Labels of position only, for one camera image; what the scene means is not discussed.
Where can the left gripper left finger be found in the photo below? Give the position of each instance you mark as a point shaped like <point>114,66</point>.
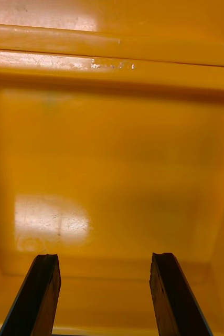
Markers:
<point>35,296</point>

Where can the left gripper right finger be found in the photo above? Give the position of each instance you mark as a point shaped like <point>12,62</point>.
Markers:
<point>174,296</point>

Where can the yellow-orange plastic bin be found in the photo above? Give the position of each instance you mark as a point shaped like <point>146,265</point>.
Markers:
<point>143,15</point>
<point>143,157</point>

